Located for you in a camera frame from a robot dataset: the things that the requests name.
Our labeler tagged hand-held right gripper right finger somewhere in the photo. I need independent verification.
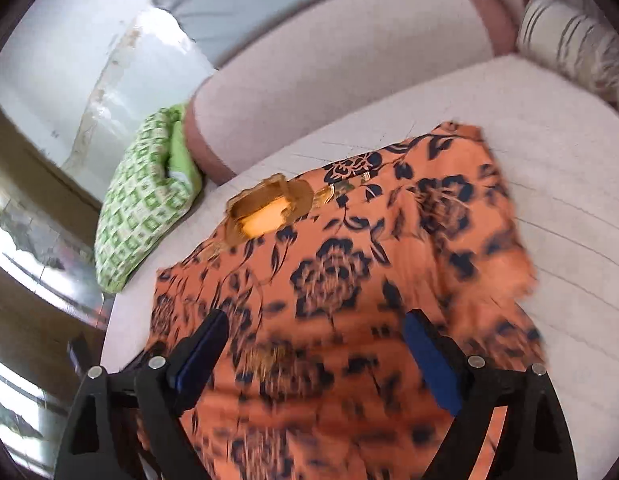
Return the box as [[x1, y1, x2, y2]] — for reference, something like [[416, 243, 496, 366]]
[[403, 308, 578, 480]]

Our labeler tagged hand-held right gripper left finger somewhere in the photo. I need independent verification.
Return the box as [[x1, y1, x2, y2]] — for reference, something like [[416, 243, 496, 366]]
[[52, 308, 231, 480]]

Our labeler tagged orange floral garment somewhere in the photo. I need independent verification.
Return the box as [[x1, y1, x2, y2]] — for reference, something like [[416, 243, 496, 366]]
[[144, 121, 548, 480]]

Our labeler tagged green patterned pillow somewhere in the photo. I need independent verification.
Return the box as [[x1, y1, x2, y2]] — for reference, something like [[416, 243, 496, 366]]
[[94, 103, 206, 294]]

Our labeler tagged pink sofa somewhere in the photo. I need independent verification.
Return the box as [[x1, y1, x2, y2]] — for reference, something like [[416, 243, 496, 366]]
[[100, 0, 619, 480]]

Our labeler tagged beige striped pillow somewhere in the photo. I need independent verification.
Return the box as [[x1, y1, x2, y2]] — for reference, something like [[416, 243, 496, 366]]
[[516, 0, 619, 117]]

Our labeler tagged light blue cloth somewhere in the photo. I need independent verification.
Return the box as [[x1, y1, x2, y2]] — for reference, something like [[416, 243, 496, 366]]
[[154, 0, 451, 69]]

